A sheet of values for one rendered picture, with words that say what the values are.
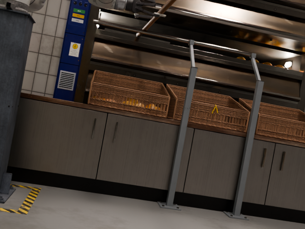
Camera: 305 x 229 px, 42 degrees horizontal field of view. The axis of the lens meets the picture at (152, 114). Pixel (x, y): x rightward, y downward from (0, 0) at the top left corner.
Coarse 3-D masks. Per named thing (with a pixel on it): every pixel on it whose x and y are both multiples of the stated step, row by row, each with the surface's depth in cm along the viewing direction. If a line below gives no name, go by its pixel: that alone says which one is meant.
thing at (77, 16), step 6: (78, 0) 305; (84, 0) 306; (72, 6) 305; (78, 6) 306; (84, 6) 306; (72, 12) 305; (78, 12) 306; (84, 12) 306; (72, 18) 305; (78, 18) 306; (84, 18) 306; (72, 24) 305; (78, 24) 306; (84, 24) 307
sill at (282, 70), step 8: (96, 32) 311; (104, 32) 312; (112, 32) 313; (136, 40) 316; (144, 40) 317; (152, 40) 318; (168, 48) 320; (176, 48) 321; (184, 48) 322; (208, 56) 326; (216, 56) 327; (224, 56) 328; (248, 64) 331; (256, 64) 332; (264, 64) 333; (288, 72) 337; (296, 72) 338
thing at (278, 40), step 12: (132, 12) 316; (156, 12) 309; (168, 12) 306; (180, 12) 306; (180, 24) 324; (192, 24) 320; (204, 24) 317; (216, 24) 314; (228, 24) 312; (240, 36) 330; (252, 36) 326; (264, 36) 323; (276, 36) 319; (288, 36) 320; (288, 48) 339; (300, 48) 336
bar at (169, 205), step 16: (144, 32) 280; (192, 48) 281; (224, 48) 289; (192, 64) 267; (192, 80) 263; (256, 80) 273; (256, 96) 270; (256, 112) 270; (176, 160) 263; (176, 176) 263; (240, 176) 272; (240, 192) 270; (176, 208) 260; (240, 208) 270
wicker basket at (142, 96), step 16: (96, 80) 307; (112, 80) 309; (128, 80) 311; (144, 80) 314; (96, 96) 264; (112, 96) 266; (144, 96) 268; (160, 96) 270; (144, 112) 269; (160, 112) 270
